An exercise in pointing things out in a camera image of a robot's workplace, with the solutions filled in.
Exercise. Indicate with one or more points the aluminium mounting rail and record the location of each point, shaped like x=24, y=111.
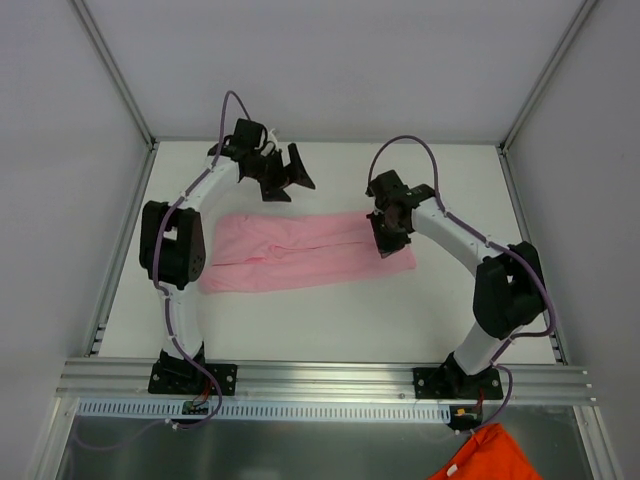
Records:
x=551, y=384

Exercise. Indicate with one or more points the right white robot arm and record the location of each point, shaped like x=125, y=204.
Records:
x=507, y=284

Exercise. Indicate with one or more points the left aluminium frame post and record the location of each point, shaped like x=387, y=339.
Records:
x=99, y=43

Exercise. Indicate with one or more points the right aluminium frame post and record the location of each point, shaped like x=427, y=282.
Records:
x=552, y=64

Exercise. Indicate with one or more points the slotted cable duct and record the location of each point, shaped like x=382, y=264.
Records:
x=266, y=411

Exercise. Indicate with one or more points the orange t shirt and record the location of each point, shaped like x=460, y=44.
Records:
x=491, y=453

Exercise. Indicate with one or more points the pink t shirt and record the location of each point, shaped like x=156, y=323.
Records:
x=262, y=253

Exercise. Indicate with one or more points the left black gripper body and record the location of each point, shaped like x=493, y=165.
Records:
x=279, y=173

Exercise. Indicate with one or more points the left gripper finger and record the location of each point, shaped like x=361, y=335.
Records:
x=295, y=170
x=273, y=190

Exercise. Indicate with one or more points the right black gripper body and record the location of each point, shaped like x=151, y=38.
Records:
x=388, y=232

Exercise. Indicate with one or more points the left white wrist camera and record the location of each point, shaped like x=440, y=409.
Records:
x=271, y=143

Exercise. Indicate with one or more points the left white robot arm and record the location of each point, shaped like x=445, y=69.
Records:
x=172, y=247

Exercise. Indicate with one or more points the aluminium frame post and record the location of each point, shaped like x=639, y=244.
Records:
x=552, y=64
x=99, y=43

